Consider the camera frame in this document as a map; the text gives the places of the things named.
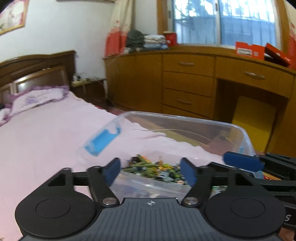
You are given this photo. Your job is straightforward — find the red cup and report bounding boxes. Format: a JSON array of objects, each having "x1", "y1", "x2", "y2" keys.
[{"x1": 163, "y1": 31, "x2": 179, "y2": 46}]

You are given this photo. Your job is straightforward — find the window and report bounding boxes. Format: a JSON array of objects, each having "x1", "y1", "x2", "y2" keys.
[{"x1": 157, "y1": 0, "x2": 287, "y2": 47}]

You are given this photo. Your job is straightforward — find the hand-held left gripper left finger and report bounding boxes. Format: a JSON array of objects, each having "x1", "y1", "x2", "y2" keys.
[{"x1": 34, "y1": 158, "x2": 121, "y2": 207}]

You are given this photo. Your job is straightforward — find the wooden cabinet with drawers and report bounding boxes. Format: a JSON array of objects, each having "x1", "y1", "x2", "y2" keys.
[{"x1": 103, "y1": 44, "x2": 296, "y2": 156}]

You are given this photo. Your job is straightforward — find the pile of mixed toy bricks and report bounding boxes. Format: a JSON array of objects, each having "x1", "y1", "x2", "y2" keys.
[{"x1": 121, "y1": 155, "x2": 227, "y2": 193}]

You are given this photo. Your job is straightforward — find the tangled cables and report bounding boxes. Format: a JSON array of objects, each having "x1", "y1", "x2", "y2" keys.
[{"x1": 73, "y1": 73, "x2": 107, "y2": 84}]

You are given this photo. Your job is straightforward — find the clear plastic storage container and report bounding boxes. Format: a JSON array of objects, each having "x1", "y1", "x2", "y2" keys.
[{"x1": 83, "y1": 111, "x2": 258, "y2": 200}]

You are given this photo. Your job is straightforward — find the red and cream curtain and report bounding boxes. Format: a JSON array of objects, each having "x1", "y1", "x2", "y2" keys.
[
  {"x1": 283, "y1": 0, "x2": 296, "y2": 54},
  {"x1": 105, "y1": 0, "x2": 136, "y2": 57}
]

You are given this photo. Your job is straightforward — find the red shoe box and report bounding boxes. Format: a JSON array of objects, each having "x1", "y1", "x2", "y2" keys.
[{"x1": 264, "y1": 42, "x2": 292, "y2": 68}]

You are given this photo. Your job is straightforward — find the dark green folded garment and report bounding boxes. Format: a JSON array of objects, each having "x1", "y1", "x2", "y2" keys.
[{"x1": 125, "y1": 29, "x2": 146, "y2": 53}]

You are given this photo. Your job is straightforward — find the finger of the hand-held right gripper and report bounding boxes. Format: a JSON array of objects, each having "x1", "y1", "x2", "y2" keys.
[
  {"x1": 208, "y1": 162, "x2": 296, "y2": 206},
  {"x1": 223, "y1": 151, "x2": 296, "y2": 181}
]

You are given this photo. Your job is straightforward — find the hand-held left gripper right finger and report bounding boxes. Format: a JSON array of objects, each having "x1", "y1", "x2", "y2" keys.
[{"x1": 180, "y1": 158, "x2": 267, "y2": 207}]

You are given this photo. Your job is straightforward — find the purple frilled pillow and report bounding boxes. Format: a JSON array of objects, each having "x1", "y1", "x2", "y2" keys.
[{"x1": 0, "y1": 85, "x2": 70, "y2": 127}]

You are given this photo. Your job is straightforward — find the yellow stool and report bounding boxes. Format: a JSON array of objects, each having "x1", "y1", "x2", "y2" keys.
[{"x1": 231, "y1": 96, "x2": 277, "y2": 154}]

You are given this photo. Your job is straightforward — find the framed floral picture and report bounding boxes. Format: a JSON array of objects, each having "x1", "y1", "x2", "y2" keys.
[{"x1": 0, "y1": 0, "x2": 31, "y2": 37}]

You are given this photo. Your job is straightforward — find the dark wooden nightstand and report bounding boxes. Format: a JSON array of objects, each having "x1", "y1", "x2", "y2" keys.
[{"x1": 69, "y1": 77, "x2": 110, "y2": 110}]

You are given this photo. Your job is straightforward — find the dark wooden headboard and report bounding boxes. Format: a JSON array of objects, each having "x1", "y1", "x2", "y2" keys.
[{"x1": 0, "y1": 50, "x2": 77, "y2": 105}]

